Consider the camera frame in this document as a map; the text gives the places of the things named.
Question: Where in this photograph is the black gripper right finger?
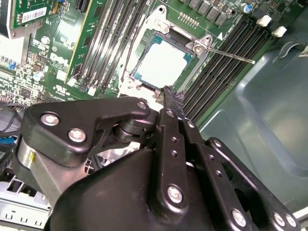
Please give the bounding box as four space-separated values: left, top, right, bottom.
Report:
176 92 302 231

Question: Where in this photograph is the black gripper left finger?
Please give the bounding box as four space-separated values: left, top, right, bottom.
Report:
17 86 191 218

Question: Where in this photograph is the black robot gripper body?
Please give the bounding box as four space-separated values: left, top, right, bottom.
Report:
44 148 232 231

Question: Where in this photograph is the metal socket cover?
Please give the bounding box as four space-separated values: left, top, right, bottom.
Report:
117 83 166 106

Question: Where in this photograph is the metal locking lever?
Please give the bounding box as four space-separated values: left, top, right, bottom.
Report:
206 47 256 65
121 31 137 85

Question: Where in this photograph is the silver CPU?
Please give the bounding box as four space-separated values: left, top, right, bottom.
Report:
133 40 193 87

